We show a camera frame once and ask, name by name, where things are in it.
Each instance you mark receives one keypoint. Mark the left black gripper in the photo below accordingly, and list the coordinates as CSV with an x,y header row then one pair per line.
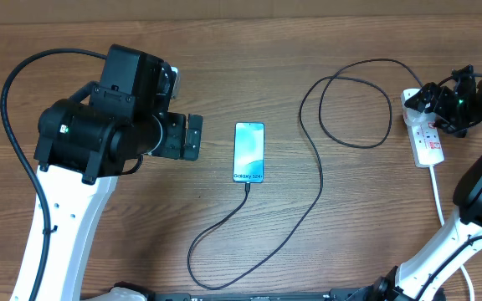
x,y
176,147

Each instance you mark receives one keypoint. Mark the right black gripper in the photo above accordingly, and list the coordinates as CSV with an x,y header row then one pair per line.
x,y
461,124

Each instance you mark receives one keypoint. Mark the Samsung Galaxy smartphone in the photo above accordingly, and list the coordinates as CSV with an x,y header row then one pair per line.
x,y
248,152

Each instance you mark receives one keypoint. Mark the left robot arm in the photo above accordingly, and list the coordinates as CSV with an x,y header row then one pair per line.
x,y
84,142

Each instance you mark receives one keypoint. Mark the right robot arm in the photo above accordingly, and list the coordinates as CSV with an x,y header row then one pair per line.
x,y
459,239

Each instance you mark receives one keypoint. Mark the white charger plug adapter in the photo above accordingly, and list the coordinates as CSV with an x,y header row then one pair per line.
x,y
413,117

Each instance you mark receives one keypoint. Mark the white power strip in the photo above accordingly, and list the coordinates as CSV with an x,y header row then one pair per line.
x,y
424,139

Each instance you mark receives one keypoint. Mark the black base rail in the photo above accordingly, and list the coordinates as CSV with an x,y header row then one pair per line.
x,y
127,291

